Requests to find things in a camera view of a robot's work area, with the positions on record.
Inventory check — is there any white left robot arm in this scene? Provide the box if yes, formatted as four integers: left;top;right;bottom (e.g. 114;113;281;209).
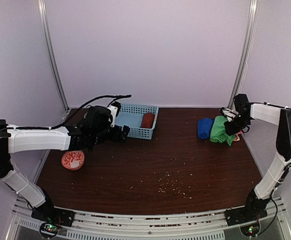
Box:
0;105;130;222

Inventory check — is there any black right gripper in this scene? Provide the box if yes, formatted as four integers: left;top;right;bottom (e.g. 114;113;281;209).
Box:
224;113;251;136

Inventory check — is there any white cloth under green towel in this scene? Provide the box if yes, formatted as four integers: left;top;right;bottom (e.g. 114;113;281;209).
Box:
233;131;243;142

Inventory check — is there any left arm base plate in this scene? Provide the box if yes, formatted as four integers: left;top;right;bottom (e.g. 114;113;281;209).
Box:
31;208;75;227

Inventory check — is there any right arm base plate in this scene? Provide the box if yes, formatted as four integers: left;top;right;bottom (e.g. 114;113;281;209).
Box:
224;206;268;226

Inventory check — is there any blue towel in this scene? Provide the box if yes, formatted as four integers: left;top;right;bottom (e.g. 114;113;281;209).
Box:
197;118;214;139

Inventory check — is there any left aluminium corner post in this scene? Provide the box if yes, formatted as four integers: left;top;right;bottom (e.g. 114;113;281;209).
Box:
37;0;69;111

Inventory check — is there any aluminium front rail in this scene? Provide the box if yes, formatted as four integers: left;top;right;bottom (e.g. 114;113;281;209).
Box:
10;199;286;240

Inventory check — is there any green towel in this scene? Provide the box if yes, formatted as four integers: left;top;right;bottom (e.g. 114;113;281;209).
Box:
209;116;236;146

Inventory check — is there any aluminium corner post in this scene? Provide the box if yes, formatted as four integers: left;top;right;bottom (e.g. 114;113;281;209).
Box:
37;0;69;111
228;0;259;109

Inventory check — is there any right aluminium corner post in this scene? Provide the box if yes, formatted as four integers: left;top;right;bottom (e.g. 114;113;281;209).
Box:
228;0;259;109

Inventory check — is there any rust brown towel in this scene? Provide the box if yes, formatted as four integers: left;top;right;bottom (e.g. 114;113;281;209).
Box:
140;112;155;129

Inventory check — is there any orange patterned bowl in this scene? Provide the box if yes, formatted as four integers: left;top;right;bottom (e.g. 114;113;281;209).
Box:
61;150;85;171

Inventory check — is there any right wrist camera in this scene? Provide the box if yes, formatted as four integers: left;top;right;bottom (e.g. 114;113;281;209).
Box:
220;107;237;122

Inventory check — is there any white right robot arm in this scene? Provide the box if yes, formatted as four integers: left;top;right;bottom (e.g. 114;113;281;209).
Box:
220;93;291;221

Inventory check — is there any light blue perforated basket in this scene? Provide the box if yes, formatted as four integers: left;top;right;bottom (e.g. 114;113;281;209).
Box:
115;103;159;140

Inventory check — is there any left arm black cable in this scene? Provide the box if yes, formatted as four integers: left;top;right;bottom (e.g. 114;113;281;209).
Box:
52;94;133;130

